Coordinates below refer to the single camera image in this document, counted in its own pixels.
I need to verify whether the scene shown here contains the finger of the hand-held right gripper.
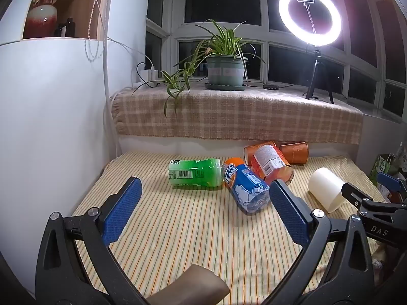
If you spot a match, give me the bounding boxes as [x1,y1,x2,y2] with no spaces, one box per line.
[341,182,374,209]
[377,172,407,199]

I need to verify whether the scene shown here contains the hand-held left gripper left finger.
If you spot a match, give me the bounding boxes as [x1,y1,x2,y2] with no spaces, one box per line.
[35,176,149,305]

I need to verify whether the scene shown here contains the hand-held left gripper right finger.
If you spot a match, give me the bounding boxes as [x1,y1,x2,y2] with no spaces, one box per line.
[261,179,376,305]

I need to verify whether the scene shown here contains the white cup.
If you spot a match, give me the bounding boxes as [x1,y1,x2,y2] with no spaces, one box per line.
[308,167,347,214]

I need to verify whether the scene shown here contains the brown cup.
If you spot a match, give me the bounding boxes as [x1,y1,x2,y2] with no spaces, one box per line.
[280,142,309,165]

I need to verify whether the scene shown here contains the plain orange cup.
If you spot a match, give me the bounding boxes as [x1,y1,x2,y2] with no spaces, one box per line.
[244,141,278,166]

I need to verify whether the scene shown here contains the green bag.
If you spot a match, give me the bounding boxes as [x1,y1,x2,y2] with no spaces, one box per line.
[369,153,402,187]

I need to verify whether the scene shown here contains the orange labelled snack packet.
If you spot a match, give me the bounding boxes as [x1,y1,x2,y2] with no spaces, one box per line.
[252,145,294,185]

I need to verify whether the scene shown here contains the striped table cloth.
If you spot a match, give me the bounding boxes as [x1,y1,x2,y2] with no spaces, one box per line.
[71,151,390,305]

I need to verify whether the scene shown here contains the green plastic bottle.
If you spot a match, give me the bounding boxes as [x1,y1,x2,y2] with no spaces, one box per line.
[168,158,222,188]

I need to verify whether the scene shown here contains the plaid cloth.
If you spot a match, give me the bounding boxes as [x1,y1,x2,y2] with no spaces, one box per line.
[110,84,364,145]

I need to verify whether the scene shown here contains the white cabinet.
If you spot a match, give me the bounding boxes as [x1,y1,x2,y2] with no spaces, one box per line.
[0,0,150,296]

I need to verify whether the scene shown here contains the black tripod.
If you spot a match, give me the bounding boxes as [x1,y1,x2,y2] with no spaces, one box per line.
[304,44,335,105]

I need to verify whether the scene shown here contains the green pot saucer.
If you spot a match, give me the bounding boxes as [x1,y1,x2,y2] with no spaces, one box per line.
[204,82,248,91]

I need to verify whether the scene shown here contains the white charger plugs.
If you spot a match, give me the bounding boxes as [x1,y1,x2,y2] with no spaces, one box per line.
[141,66,159,82]

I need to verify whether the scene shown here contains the green flower pot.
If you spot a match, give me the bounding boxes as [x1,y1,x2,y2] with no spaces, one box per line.
[206,55,249,86]

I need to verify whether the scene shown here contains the spider plant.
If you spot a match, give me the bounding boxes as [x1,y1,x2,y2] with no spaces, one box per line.
[132,19,266,118]

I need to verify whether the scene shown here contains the dark bottle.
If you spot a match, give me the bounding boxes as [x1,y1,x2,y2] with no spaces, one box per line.
[55,17,76,37]

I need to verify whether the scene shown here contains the phone holder clamp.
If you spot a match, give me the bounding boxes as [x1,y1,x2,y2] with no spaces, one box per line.
[296,0,316,34]

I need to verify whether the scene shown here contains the red and white vase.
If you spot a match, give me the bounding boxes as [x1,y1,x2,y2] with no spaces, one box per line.
[24,0,66,39]

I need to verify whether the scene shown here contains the black cable hub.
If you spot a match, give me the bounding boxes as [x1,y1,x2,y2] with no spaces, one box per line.
[246,83,295,90]

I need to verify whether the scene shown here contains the white beaded cord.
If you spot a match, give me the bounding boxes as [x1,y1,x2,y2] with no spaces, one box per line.
[84,0,106,63]

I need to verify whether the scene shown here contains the white cable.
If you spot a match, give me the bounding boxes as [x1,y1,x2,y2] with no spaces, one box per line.
[85,0,154,69]

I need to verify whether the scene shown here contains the white window frame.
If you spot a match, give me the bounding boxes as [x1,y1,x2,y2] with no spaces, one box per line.
[146,0,407,123]

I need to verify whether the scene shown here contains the ring light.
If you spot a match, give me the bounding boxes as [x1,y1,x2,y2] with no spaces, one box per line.
[279,0,343,45]

